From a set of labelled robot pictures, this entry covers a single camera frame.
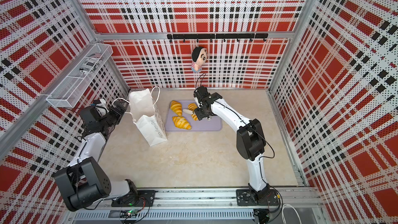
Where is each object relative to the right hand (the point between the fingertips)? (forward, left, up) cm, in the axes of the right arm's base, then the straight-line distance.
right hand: (205, 112), depth 91 cm
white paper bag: (-11, +29, +13) cm, 34 cm away
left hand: (-1, +42, +9) cm, 43 cm away
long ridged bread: (+13, +10, -10) cm, 19 cm away
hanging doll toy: (+26, +4, +21) cm, 33 cm away
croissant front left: (0, +16, -10) cm, 19 cm away
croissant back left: (+13, +21, -10) cm, 26 cm away
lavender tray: (0, -2, -13) cm, 13 cm away
